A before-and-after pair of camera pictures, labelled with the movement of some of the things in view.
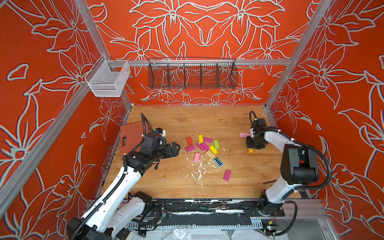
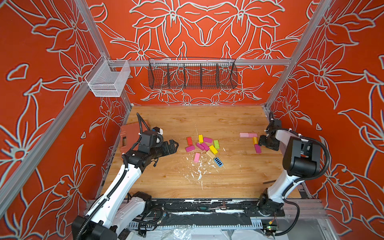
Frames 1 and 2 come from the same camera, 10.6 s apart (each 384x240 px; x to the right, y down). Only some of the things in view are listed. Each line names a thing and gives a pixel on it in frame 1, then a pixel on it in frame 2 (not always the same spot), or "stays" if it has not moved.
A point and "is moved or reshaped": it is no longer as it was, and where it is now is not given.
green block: [216, 144] stays
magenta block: [190, 148] stays
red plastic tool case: [131, 136] stays
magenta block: [227, 175] is moved or reshaped
